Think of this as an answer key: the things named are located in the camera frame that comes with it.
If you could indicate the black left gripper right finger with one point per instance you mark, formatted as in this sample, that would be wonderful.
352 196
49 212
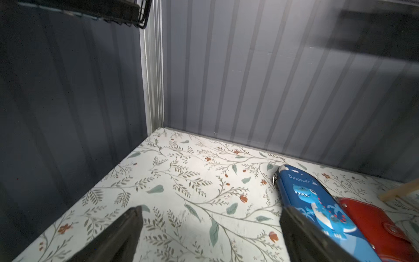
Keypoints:
307 243

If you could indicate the blue dinosaur pencil case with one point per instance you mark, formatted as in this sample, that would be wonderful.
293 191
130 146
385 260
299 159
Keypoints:
307 195

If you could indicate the black wire wall basket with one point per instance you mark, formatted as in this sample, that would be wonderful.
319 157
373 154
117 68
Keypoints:
130 13

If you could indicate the red leather wallet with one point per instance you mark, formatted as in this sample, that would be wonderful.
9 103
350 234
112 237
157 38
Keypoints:
391 244

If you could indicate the wooden tabletop easel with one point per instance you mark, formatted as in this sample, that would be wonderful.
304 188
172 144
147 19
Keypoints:
400 191

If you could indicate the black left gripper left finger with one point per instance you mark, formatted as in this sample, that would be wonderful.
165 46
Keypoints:
117 243

